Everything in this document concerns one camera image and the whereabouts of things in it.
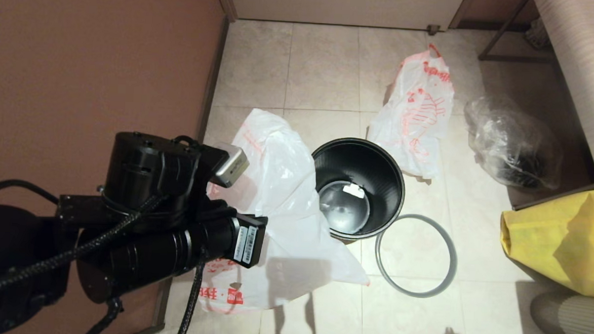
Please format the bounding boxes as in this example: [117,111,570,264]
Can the yellow fabric bag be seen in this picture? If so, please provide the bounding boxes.
[498,184,594,298]

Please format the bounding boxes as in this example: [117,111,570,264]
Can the grey bin ring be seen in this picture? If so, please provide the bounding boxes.
[373,213,459,299]

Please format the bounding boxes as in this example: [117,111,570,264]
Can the brown metal table frame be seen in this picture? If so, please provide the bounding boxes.
[477,0,558,65]

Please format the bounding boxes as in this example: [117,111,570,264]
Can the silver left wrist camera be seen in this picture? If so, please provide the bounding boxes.
[212,142,251,189]

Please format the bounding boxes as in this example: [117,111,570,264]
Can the beige striped upholstered sofa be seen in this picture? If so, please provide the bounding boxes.
[524,0,594,179]

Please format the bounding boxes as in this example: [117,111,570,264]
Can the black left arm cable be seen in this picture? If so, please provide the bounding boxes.
[0,189,168,309]

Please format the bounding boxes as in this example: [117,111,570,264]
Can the brown cabinet side panel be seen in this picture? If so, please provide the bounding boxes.
[0,0,232,334]

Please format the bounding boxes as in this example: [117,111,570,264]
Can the clear plastic bag dark contents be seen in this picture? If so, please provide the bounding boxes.
[461,94,564,192]

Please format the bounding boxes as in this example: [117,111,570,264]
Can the grey striped cushion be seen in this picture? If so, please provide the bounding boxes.
[528,292,594,334]

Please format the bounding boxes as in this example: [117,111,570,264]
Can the white crumpled fabric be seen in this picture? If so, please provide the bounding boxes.
[524,18,551,50]

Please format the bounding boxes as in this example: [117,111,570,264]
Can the black round trash bin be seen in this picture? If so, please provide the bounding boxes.
[308,136,407,242]

